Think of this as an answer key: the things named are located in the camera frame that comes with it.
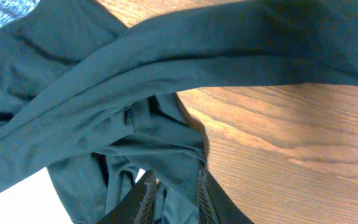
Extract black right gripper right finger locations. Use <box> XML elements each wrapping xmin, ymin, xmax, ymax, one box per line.
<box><xmin>197</xmin><ymin>169</ymin><xmax>254</xmax><ymax>224</ymax></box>

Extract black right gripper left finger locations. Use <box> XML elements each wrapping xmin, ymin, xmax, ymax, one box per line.
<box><xmin>96</xmin><ymin>170</ymin><xmax>157</xmax><ymax>224</ymax></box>

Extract black leggings with red waistband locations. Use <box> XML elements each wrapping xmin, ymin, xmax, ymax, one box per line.
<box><xmin>0</xmin><ymin>1</ymin><xmax>358</xmax><ymax>223</ymax></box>

